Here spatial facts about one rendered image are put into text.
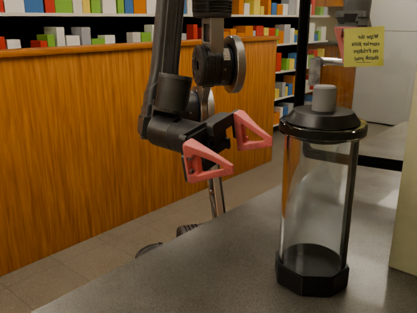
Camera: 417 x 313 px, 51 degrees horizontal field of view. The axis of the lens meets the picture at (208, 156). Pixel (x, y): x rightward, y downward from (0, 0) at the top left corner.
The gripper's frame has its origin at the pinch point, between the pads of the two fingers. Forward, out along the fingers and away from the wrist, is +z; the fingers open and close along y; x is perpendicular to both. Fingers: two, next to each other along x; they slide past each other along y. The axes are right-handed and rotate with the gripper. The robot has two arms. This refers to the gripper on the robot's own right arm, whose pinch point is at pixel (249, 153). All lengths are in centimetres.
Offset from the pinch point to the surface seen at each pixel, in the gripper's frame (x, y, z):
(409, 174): 2.7, 9.5, 19.7
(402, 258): 15.1, 6.8, 20.7
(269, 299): 13.5, -11.5, 10.3
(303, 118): -8.6, -2.4, 10.6
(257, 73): 83, 245, -177
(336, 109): -8.0, 2.7, 12.3
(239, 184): 156, 187, -161
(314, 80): 0.6, 33.8, -7.9
